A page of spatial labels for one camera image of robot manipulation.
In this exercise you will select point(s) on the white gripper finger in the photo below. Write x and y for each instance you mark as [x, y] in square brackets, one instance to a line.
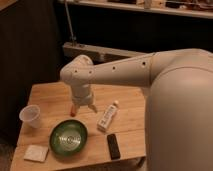
[93, 107]
[76, 108]

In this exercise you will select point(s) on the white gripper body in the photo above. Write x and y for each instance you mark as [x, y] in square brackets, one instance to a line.
[84, 100]

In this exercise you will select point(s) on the green ceramic bowl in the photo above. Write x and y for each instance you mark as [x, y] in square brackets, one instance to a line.
[68, 138]

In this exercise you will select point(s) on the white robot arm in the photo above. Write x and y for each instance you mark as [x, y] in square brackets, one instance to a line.
[179, 106]

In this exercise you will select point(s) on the orange carrot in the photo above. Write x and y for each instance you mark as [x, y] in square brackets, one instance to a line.
[72, 111]

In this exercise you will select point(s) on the white labelled bottle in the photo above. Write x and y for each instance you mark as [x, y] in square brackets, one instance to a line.
[106, 119]

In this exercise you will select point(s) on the wooden table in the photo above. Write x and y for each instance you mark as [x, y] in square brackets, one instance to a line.
[55, 104]

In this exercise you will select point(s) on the grey baseboard heater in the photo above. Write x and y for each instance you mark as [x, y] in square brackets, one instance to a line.
[97, 53]

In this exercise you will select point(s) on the clear plastic cup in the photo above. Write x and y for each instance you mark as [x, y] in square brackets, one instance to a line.
[31, 116]

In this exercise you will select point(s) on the black remote control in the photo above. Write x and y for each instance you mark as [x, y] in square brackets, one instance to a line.
[113, 147]

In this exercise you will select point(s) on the metal pole stand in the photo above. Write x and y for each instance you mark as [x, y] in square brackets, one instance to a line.
[72, 36]

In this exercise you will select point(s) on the white square sponge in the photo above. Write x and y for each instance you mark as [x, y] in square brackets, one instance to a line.
[36, 153]

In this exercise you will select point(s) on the wooden shelf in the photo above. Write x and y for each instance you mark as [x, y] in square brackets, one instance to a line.
[140, 8]

